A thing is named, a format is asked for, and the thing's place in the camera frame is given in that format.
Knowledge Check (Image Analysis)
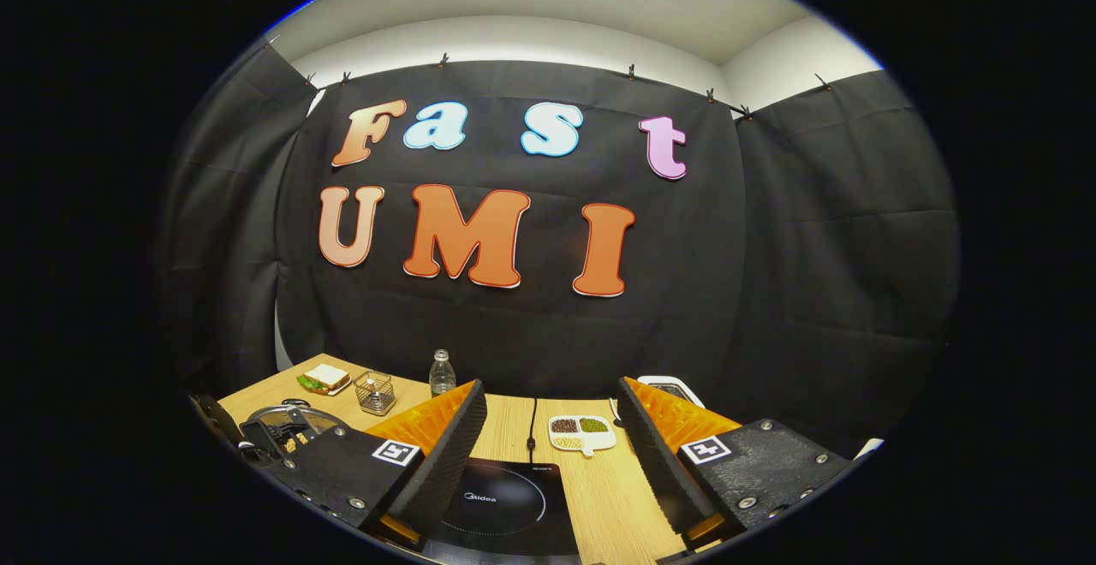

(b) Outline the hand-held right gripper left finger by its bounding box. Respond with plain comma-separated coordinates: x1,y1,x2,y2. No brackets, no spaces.
274,379,489,549

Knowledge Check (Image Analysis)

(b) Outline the clear plastic water bottle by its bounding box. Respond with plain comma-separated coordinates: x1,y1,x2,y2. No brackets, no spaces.
428,348,458,398

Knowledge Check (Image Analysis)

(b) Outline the steel pot with black handle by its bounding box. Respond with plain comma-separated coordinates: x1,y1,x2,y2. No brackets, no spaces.
240,397,354,465

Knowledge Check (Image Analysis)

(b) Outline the white divided dish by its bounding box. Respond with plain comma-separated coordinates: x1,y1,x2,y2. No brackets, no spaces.
547,414,618,460

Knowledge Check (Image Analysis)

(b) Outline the sandwich with lettuce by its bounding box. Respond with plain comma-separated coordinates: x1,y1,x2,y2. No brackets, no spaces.
297,364,350,395

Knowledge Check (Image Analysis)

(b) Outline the black induction cooktop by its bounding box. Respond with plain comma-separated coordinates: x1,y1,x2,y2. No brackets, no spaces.
424,457,583,562

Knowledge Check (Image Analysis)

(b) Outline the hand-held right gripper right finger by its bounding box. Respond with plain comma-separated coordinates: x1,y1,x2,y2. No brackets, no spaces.
618,377,857,549

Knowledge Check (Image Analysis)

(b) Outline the metal wire basket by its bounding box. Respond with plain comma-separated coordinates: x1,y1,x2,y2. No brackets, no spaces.
353,370,397,417

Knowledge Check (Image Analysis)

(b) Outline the row of black cloth clips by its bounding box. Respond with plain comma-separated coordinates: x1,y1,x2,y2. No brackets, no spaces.
265,34,836,121

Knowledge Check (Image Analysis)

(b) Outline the white toaster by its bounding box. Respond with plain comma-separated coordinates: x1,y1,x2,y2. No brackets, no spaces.
637,374,706,412

